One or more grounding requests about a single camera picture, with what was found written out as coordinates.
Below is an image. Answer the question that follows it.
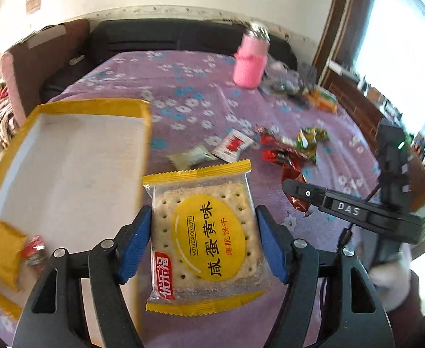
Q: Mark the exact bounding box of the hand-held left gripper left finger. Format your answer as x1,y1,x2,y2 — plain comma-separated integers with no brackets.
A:
13,205,152,348

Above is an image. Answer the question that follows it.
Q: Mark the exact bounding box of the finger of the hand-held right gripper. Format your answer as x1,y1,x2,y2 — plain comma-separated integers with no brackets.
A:
282,179,329,213

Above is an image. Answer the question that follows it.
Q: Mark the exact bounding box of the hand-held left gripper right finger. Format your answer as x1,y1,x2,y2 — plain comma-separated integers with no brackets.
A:
254,205,394,348

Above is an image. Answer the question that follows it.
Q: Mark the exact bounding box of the green yellow snack packet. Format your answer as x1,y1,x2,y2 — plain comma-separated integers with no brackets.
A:
296,126,330,165

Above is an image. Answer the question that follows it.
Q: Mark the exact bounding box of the yellow biscuit packet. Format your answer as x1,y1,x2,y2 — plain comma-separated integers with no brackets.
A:
142,159,267,314

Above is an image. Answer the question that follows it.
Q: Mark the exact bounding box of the yellow rimmed white box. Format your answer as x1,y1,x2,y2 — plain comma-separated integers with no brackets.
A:
0,99,153,348

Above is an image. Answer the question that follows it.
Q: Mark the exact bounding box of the person's right forearm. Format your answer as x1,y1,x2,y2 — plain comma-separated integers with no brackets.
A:
388,270,425,348

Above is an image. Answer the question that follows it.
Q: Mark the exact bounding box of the person's right hand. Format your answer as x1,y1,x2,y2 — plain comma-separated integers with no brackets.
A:
371,254,414,311

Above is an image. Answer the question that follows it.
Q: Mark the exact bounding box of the red metallic snack wrapper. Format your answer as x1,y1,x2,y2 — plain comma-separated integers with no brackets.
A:
281,159,312,214

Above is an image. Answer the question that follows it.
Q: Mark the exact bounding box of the long red snack packet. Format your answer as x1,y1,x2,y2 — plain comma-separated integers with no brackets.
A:
262,148,309,167

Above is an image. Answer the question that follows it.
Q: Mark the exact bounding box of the small red snack wrapper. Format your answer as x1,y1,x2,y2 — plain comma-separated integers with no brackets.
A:
256,126,280,144

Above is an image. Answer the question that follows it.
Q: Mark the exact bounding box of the wooden cabinet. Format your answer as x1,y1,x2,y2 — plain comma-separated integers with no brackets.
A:
321,58,412,153

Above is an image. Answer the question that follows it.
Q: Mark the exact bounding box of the white red snack packet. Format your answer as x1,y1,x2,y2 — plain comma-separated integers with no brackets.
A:
212,129,254,162

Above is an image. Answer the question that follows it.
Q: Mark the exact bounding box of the orange packet with green edge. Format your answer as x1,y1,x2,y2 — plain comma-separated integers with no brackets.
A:
307,87,338,113

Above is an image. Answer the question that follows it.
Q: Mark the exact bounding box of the small red candy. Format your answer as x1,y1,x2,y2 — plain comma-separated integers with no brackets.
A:
22,235,48,267

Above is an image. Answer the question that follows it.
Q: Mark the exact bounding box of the pale green candy packet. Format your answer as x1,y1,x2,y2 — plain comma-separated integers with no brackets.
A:
167,145,216,170

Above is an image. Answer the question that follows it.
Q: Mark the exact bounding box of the clear plastic bag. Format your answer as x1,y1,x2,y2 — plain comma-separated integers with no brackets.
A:
259,67,309,98

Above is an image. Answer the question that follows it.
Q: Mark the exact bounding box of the plain yellow snack packet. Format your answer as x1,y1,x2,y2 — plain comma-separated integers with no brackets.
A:
0,219,28,292

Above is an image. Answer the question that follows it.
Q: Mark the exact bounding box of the pink knitted sleeve bottle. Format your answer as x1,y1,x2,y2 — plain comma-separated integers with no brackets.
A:
233,21,271,89

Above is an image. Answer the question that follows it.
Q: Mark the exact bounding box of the purple floral blanket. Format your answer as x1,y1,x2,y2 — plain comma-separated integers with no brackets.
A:
0,50,416,348

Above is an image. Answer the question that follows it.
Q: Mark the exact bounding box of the brown cardboard box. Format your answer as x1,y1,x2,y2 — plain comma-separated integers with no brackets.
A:
1,19,91,126

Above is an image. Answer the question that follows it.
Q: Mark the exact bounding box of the black sofa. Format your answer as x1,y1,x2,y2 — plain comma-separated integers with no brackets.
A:
40,19,298,104

